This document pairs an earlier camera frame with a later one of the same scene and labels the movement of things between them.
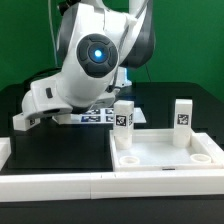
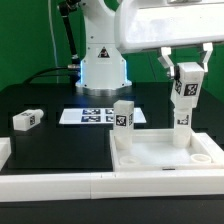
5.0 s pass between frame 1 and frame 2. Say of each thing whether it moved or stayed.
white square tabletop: stayed
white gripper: moved
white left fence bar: stayed
